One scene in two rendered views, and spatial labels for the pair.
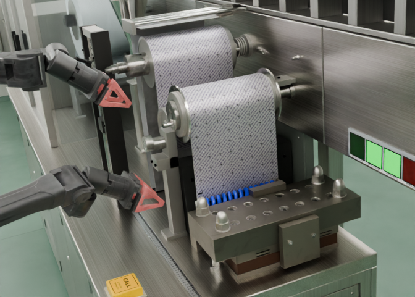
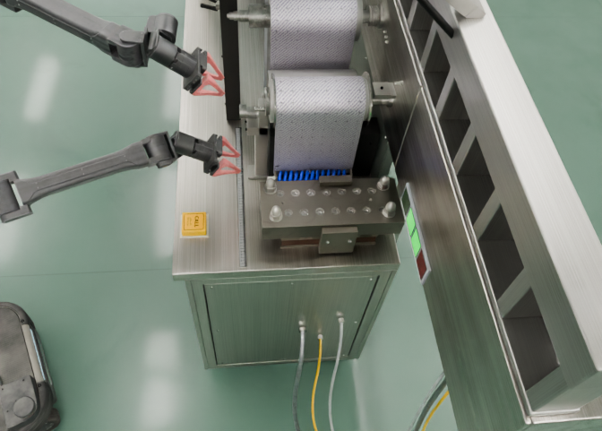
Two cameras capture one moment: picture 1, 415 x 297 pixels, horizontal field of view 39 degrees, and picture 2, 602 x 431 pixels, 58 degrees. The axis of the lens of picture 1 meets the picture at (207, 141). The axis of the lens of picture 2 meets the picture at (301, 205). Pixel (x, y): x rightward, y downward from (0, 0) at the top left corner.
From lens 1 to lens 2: 0.74 m
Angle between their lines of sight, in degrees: 35
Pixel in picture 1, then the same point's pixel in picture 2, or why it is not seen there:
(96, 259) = (186, 177)
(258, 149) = (339, 146)
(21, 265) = not seen: hidden behind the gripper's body
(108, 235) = not seen: hidden behind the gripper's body
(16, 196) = (107, 164)
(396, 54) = (445, 183)
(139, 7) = not seen: outside the picture
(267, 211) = (321, 209)
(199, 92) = (293, 94)
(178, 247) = (253, 190)
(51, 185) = (138, 156)
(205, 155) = (287, 143)
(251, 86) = (345, 99)
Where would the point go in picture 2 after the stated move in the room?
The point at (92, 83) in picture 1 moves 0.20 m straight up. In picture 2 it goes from (188, 73) to (179, 0)
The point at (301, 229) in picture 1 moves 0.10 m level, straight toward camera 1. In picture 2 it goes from (339, 236) to (325, 263)
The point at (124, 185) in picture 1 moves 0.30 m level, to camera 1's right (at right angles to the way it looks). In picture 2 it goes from (207, 154) to (313, 183)
